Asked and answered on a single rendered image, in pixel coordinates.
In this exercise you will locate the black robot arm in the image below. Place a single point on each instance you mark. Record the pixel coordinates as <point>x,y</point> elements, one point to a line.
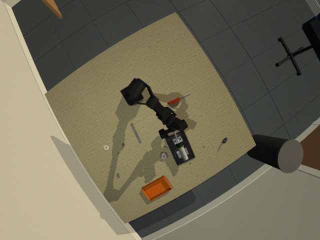
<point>164,114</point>

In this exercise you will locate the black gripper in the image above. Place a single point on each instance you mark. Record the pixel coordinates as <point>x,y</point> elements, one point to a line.
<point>164,133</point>

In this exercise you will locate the orange rectangular tray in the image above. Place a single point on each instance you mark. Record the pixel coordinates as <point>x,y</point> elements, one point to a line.
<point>156,188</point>

